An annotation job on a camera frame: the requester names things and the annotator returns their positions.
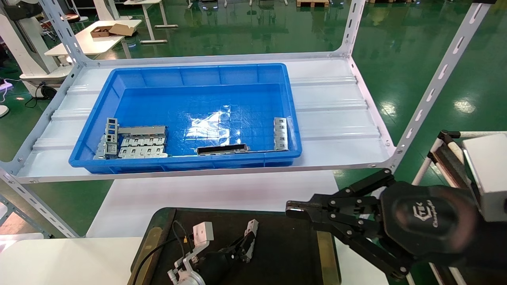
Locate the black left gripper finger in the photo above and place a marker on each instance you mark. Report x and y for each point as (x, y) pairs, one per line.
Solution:
(244, 256)
(237, 245)

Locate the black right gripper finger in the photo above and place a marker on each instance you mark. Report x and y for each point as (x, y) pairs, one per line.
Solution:
(356, 237)
(340, 202)

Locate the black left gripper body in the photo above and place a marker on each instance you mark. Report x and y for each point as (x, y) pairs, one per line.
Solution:
(216, 267)

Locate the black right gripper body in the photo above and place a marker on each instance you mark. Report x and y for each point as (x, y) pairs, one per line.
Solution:
(431, 217)

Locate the silver part with square holes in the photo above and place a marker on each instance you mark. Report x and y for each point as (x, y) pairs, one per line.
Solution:
(250, 229)

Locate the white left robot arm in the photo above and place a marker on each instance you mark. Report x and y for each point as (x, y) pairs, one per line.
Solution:
(186, 279)

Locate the black container tray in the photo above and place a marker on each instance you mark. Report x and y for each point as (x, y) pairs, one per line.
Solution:
(285, 245)

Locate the silver slotted metal part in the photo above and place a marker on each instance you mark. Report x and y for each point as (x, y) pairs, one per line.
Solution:
(280, 134)
(142, 141)
(138, 152)

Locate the dark metal channel part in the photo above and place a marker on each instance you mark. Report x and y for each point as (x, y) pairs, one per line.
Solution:
(222, 149)

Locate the grey long metal part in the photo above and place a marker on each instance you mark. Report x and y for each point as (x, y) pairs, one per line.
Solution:
(142, 130)

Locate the white flat panel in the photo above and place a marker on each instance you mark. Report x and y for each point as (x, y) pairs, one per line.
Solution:
(222, 194)

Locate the white perforated shelf rack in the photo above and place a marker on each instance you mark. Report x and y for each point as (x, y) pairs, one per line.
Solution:
(336, 118)

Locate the blue plastic bin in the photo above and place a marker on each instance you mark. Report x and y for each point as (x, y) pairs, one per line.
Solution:
(178, 103)

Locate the white rounded table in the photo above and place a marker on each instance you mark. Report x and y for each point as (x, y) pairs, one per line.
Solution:
(59, 261)

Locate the wooden pallet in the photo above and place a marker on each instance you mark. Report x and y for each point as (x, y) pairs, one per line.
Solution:
(313, 3)

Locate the brown cardboard box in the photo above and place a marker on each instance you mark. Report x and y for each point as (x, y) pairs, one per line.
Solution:
(121, 29)

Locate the white height-adjustable desk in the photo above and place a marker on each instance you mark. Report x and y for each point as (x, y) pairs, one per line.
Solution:
(147, 16)

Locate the white table with cardboard box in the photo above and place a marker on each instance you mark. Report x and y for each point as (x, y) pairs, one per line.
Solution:
(91, 43)

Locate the brown round stool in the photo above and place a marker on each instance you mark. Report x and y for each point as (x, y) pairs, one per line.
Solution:
(73, 17)

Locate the white machine column base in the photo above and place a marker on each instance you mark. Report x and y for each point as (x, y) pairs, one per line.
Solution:
(20, 43)

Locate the silver camera mount bracket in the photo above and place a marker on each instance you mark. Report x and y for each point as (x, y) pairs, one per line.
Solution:
(190, 257)

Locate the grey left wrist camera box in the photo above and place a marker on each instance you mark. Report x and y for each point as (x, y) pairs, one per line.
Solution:
(202, 232)

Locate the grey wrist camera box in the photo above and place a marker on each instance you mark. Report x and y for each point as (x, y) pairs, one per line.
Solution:
(489, 174)
(202, 232)

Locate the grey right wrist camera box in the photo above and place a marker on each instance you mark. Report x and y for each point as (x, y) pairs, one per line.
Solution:
(489, 174)

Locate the grey upright frame part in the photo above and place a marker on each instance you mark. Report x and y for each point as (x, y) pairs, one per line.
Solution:
(107, 138)

